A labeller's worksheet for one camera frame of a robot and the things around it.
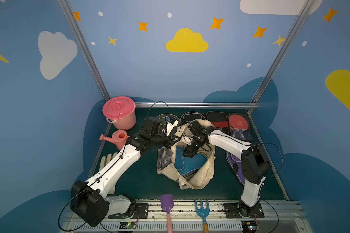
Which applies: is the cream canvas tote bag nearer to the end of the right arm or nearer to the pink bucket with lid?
the end of the right arm

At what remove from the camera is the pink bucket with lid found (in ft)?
3.12

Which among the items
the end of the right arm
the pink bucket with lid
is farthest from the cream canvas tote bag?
the pink bucket with lid
